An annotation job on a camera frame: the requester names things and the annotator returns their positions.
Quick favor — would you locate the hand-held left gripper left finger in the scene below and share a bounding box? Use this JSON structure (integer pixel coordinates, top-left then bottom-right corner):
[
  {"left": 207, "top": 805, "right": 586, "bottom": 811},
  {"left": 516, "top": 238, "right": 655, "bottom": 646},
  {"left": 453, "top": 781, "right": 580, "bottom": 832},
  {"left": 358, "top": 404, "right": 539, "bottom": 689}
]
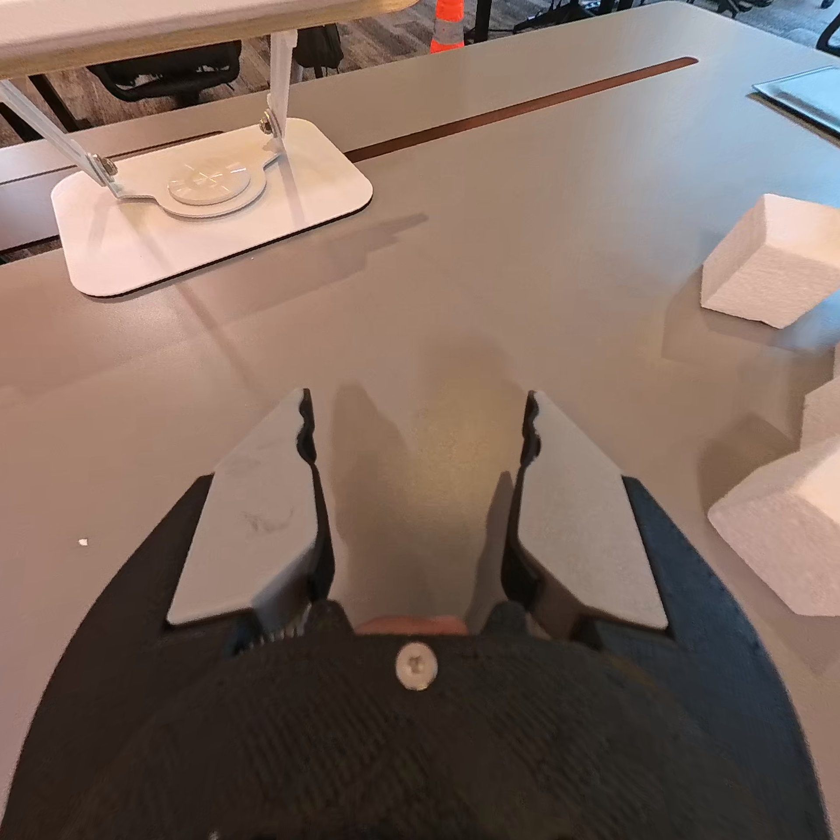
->
[{"left": 166, "top": 387, "right": 337, "bottom": 624}]

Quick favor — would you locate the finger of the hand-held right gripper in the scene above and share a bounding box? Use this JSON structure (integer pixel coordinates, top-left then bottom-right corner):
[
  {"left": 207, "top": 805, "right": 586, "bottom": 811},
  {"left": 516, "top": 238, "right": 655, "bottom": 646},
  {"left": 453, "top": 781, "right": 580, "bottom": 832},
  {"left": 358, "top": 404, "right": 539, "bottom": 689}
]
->
[{"left": 764, "top": 302, "right": 840, "bottom": 355}]

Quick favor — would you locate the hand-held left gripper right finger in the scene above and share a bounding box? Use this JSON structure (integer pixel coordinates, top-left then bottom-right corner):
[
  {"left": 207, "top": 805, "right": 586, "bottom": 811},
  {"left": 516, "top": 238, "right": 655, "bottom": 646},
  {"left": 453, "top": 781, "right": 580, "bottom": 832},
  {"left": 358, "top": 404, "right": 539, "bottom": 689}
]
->
[{"left": 500, "top": 390, "right": 670, "bottom": 630}]

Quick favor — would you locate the white hard foam cube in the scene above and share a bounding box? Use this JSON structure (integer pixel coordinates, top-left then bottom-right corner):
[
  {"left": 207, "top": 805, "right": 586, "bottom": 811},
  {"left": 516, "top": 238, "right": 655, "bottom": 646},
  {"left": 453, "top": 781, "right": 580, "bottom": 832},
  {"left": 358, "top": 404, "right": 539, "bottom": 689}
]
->
[
  {"left": 799, "top": 375, "right": 840, "bottom": 460},
  {"left": 700, "top": 193, "right": 840, "bottom": 330},
  {"left": 707, "top": 434, "right": 840, "bottom": 618}
]

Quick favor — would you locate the grey flat pouch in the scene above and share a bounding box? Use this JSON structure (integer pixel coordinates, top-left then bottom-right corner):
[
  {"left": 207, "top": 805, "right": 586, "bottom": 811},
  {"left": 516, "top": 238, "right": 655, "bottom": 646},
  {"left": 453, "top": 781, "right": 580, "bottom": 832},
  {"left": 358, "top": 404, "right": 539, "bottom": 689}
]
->
[{"left": 751, "top": 66, "right": 840, "bottom": 137}]

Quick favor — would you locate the white document stand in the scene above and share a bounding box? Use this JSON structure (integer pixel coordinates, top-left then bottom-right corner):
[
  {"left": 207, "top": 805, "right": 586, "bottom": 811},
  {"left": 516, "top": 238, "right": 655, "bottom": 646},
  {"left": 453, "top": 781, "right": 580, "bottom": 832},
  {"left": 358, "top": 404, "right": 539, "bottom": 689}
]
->
[{"left": 0, "top": 0, "right": 421, "bottom": 298}]

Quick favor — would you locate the black office chair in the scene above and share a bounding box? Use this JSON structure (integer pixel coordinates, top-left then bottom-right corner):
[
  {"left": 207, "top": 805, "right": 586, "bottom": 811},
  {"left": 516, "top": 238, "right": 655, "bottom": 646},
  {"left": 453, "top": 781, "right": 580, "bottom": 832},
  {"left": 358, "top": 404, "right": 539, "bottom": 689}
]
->
[{"left": 88, "top": 42, "right": 240, "bottom": 102}]

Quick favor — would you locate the orange traffic cone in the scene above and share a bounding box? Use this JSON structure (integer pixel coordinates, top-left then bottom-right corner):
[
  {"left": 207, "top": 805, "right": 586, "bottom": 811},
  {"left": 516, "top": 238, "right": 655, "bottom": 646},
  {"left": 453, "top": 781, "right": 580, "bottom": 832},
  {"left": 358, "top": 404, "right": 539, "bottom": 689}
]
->
[{"left": 430, "top": 0, "right": 466, "bottom": 55}]

